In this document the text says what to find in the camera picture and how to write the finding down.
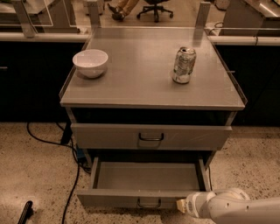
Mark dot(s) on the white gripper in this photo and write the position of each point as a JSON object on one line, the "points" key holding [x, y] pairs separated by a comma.
{"points": [[191, 205]]}

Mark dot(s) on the grey drawer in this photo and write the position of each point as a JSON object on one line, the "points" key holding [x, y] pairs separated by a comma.
{"points": [[142, 185], [150, 137]]}

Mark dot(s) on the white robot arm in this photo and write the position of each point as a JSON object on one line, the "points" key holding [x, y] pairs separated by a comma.
{"points": [[230, 206]]}

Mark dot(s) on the grey top drawer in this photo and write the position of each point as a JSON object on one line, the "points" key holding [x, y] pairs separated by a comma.
{"points": [[150, 137]]}

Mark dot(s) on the grey metal drawer cabinet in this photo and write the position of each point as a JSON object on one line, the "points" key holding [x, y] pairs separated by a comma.
{"points": [[138, 87]]}

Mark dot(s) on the crushed silver soda can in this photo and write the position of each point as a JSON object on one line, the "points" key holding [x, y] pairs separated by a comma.
{"points": [[184, 65]]}

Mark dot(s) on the black object on floor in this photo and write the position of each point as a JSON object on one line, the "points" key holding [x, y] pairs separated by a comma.
{"points": [[26, 213]]}

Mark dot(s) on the white ceramic bowl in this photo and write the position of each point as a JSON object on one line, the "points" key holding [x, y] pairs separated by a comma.
{"points": [[91, 63]]}

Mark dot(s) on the black office chair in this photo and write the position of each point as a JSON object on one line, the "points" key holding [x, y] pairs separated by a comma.
{"points": [[156, 7]]}

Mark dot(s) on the black counter with white top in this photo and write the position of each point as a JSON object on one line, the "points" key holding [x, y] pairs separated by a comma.
{"points": [[31, 76]]}

